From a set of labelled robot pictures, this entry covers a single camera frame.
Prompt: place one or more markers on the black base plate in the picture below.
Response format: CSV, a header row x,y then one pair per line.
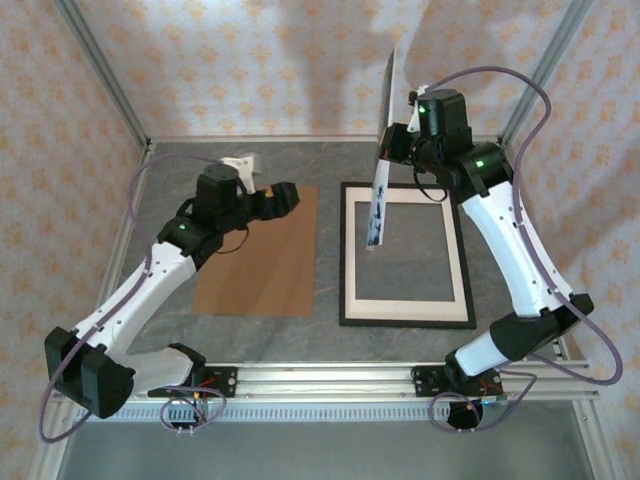
x,y
425,382
225,382

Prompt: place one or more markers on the white picture mat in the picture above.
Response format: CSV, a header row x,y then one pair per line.
x,y
400,309

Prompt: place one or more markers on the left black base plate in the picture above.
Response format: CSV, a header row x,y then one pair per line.
x,y
225,382

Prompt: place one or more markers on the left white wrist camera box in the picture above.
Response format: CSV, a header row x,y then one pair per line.
x,y
245,167

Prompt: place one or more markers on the small green circuit board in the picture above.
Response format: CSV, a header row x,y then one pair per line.
x,y
495,400

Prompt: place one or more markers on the aluminium table edge rail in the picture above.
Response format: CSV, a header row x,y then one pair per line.
x,y
250,138

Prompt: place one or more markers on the aluminium corner post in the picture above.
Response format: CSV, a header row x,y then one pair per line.
x,y
546,65
102,65

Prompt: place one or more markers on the black picture frame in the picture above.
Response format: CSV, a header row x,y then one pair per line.
x,y
400,323

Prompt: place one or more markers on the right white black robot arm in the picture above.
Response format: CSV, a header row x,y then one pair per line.
x,y
520,260

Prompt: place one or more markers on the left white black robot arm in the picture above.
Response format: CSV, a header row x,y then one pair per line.
x,y
130,300

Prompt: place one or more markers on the brown backing board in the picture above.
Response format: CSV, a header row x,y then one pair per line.
x,y
270,270

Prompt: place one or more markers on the aluminium frame leg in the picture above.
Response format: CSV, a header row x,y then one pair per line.
x,y
595,445
47,465

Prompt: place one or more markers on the long aluminium mounting rail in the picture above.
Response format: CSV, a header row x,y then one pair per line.
x,y
325,382

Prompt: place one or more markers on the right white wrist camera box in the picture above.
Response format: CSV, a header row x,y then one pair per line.
x,y
416,117

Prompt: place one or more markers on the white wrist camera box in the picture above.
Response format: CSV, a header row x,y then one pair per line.
x,y
245,167
416,117

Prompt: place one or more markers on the aluminium table side rail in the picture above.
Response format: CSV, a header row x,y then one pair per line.
x,y
560,350
110,282

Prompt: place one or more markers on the Great Wall photo print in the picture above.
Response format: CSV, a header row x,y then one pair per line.
x,y
377,220

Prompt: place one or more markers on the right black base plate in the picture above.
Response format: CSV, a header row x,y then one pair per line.
x,y
425,382

